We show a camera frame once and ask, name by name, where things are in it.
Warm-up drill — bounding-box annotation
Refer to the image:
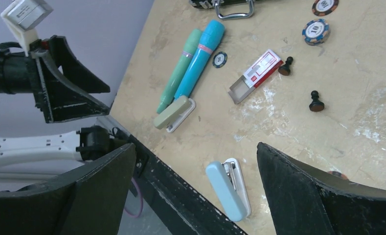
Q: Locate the dark chess pawn near box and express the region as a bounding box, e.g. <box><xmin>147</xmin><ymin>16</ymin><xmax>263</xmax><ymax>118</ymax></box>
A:
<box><xmin>278</xmin><ymin>56</ymin><xmax>294</xmax><ymax>76</ymax></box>

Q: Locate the light blue stapler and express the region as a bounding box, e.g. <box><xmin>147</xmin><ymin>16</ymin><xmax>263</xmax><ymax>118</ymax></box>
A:
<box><xmin>205</xmin><ymin>158</ymin><xmax>251</xmax><ymax>222</ymax></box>

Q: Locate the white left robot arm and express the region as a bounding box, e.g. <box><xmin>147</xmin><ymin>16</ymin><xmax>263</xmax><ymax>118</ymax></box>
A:
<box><xmin>0</xmin><ymin>35</ymin><xmax>127</xmax><ymax>167</ymax></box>

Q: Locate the black table frame rail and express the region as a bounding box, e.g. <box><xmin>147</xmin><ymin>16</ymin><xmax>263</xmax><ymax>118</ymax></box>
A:
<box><xmin>96</xmin><ymin>116</ymin><xmax>245</xmax><ymax>235</ymax></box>

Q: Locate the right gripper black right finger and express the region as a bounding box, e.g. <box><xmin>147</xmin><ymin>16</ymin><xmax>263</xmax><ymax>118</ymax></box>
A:
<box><xmin>257</xmin><ymin>142</ymin><xmax>386</xmax><ymax>235</ymax></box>

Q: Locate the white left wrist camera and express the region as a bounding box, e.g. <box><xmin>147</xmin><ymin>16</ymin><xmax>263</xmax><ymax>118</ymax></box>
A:
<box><xmin>0</xmin><ymin>0</ymin><xmax>53</xmax><ymax>56</ymax></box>

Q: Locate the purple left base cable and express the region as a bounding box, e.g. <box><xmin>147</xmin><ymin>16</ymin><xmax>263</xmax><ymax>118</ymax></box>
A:
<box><xmin>124</xmin><ymin>177</ymin><xmax>144</xmax><ymax>218</ymax></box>

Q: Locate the red white staple box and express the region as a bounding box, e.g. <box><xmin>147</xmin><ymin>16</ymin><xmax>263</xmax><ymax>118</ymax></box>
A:
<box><xmin>228</xmin><ymin>49</ymin><xmax>284</xmax><ymax>104</ymax></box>

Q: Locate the brown poker chip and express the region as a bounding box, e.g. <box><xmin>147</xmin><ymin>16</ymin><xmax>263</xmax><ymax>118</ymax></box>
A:
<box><xmin>312</xmin><ymin>0</ymin><xmax>339</xmax><ymax>16</ymax></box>
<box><xmin>328</xmin><ymin>171</ymin><xmax>349</xmax><ymax>180</ymax></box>

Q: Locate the dark blue poker chip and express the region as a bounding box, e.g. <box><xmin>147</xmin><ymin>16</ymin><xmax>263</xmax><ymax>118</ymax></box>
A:
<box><xmin>212</xmin><ymin>51</ymin><xmax>228</xmax><ymax>68</ymax></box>

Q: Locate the blue marker pen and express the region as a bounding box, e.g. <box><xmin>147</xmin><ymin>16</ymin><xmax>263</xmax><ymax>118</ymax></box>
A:
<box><xmin>174</xmin><ymin>20</ymin><xmax>225</xmax><ymax>99</ymax></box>

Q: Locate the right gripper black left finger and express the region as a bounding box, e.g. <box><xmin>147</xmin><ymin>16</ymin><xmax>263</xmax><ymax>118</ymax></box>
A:
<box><xmin>0</xmin><ymin>143</ymin><xmax>136</xmax><ymax>235</ymax></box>

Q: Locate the green marker pen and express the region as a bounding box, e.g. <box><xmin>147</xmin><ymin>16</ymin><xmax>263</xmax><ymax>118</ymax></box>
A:
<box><xmin>156</xmin><ymin>29</ymin><xmax>203</xmax><ymax>114</ymax></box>

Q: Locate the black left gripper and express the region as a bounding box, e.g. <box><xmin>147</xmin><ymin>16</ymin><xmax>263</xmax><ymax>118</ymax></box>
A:
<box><xmin>0</xmin><ymin>35</ymin><xmax>111</xmax><ymax>123</ymax></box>

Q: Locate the dark chess pawn right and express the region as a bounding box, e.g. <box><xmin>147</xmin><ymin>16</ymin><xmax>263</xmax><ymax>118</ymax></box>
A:
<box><xmin>309</xmin><ymin>91</ymin><xmax>325</xmax><ymax>112</ymax></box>

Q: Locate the black poker chip case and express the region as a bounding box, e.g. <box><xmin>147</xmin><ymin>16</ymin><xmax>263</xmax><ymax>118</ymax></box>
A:
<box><xmin>188</xmin><ymin>0</ymin><xmax>262</xmax><ymax>21</ymax></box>

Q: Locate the brown poker chip top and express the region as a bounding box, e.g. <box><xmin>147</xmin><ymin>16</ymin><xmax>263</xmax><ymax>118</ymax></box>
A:
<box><xmin>312</xmin><ymin>0</ymin><xmax>339</xmax><ymax>16</ymax></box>

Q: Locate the beige green stapler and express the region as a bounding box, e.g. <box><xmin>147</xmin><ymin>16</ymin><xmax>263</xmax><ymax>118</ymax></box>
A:
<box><xmin>153</xmin><ymin>95</ymin><xmax>196</xmax><ymax>133</ymax></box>

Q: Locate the brown poker chip bottom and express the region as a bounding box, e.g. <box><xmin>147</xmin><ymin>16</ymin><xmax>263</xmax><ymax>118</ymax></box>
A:
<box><xmin>328</xmin><ymin>171</ymin><xmax>349</xmax><ymax>180</ymax></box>

